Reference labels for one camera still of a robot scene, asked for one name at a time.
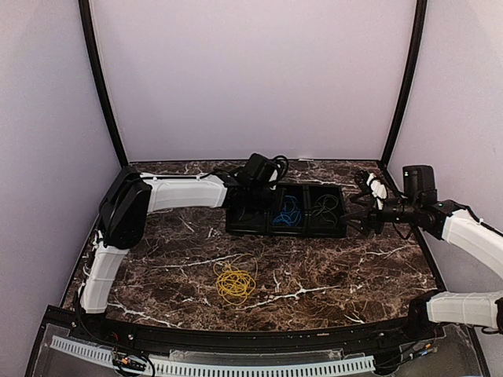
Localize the blue cable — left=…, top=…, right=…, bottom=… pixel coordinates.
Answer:
left=270, top=206, right=303, bottom=229
left=281, top=194, right=302, bottom=215

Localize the yellow cable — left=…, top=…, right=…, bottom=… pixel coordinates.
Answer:
left=211, top=253, right=260, bottom=306

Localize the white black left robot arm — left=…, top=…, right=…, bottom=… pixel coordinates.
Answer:
left=74, top=153, right=289, bottom=342

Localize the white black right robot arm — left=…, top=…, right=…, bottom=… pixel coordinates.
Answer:
left=341, top=165, right=502, bottom=341

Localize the black middle storage bin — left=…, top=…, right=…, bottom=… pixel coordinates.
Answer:
left=269, top=184, right=307, bottom=237

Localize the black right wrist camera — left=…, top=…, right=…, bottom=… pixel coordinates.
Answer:
left=354, top=170, right=388, bottom=210

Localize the black front table rail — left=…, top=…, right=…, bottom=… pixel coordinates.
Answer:
left=42, top=306, right=448, bottom=355

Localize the white slotted cable duct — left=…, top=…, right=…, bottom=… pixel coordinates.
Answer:
left=50, top=335, right=376, bottom=377

